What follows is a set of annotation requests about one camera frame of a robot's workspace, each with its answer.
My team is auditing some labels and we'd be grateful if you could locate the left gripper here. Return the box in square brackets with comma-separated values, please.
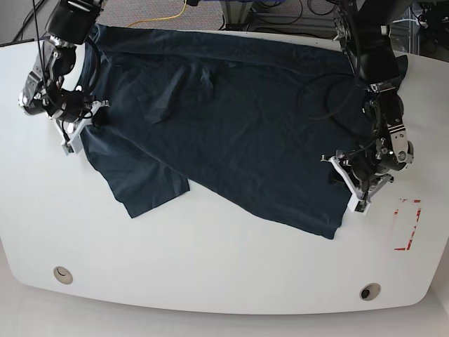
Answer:
[321, 150, 393, 203]

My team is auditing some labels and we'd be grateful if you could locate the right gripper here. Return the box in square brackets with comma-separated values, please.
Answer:
[48, 94, 110, 140]

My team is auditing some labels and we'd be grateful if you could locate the dark navy t-shirt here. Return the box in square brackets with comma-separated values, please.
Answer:
[79, 23, 410, 241]

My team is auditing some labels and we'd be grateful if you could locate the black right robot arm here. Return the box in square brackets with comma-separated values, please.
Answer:
[18, 1, 109, 145]

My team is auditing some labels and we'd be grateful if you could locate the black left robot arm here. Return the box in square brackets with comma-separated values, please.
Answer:
[322, 1, 414, 213]

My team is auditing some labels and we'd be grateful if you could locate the red tape rectangle marking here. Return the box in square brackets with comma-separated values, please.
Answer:
[390, 199, 422, 251]

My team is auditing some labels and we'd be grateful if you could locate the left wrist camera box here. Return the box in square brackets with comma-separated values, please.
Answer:
[347, 195, 370, 214]

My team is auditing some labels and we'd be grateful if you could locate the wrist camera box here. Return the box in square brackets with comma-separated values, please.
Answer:
[347, 195, 370, 214]
[62, 135, 83, 155]

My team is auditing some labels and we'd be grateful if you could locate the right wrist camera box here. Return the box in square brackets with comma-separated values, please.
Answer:
[62, 135, 83, 155]

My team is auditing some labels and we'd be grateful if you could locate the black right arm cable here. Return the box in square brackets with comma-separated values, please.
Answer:
[31, 0, 102, 117]

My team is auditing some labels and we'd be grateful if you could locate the right table cable grommet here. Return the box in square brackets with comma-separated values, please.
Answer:
[359, 283, 381, 301]

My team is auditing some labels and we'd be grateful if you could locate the table cable grommet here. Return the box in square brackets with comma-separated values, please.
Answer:
[359, 283, 381, 301]
[53, 266, 74, 285]

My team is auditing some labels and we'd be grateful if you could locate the yellow cable on floor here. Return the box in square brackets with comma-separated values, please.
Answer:
[126, 0, 187, 29]

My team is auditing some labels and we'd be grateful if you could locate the left table cable grommet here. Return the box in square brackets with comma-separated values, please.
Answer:
[53, 266, 74, 285]

